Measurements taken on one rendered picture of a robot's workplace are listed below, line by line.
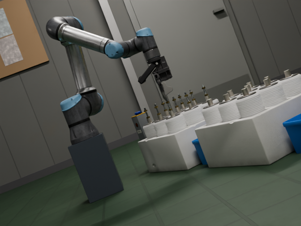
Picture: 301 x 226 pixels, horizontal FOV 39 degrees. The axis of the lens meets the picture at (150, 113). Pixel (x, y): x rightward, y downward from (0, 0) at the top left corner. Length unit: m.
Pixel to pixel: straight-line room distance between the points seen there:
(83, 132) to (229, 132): 0.80
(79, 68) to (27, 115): 2.71
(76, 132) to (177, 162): 0.52
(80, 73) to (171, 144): 0.63
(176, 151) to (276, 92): 0.60
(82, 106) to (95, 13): 2.89
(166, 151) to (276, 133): 0.67
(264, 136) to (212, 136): 0.28
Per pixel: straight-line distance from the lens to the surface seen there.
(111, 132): 4.87
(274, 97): 1.69
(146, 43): 2.07
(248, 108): 1.61
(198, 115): 2.12
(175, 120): 2.05
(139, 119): 2.42
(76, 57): 2.30
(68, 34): 2.15
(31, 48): 4.97
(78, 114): 2.17
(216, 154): 1.81
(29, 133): 4.95
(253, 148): 1.61
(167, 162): 2.15
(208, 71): 4.97
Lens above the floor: 0.37
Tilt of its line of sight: 2 degrees down
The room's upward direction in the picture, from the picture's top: 21 degrees counter-clockwise
